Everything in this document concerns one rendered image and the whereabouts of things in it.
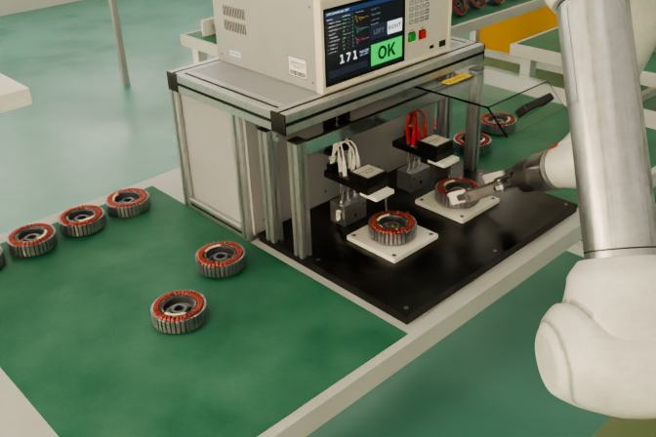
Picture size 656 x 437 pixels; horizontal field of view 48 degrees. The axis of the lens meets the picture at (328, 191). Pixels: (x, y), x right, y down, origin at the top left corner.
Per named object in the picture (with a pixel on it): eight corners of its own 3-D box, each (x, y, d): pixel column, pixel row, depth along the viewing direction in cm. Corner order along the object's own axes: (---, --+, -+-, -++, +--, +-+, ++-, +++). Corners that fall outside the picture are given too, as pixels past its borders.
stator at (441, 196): (489, 198, 186) (490, 185, 185) (461, 214, 180) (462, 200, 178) (454, 184, 194) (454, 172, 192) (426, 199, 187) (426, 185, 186)
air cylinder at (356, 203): (366, 216, 183) (366, 196, 180) (345, 227, 179) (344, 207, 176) (351, 209, 186) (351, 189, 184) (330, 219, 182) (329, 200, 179)
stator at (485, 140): (444, 147, 223) (445, 136, 221) (471, 138, 228) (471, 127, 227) (471, 160, 215) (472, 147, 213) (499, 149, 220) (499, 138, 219)
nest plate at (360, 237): (437, 238, 172) (438, 233, 172) (394, 263, 163) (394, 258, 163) (389, 217, 182) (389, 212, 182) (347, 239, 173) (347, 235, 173)
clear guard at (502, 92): (565, 108, 178) (568, 85, 176) (507, 138, 164) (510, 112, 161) (457, 80, 200) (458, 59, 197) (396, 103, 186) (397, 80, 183)
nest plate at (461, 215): (499, 202, 187) (500, 198, 186) (462, 223, 178) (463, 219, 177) (452, 183, 197) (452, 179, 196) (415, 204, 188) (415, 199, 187)
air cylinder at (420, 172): (430, 183, 198) (430, 165, 195) (411, 193, 193) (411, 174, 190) (415, 178, 201) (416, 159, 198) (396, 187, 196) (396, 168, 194)
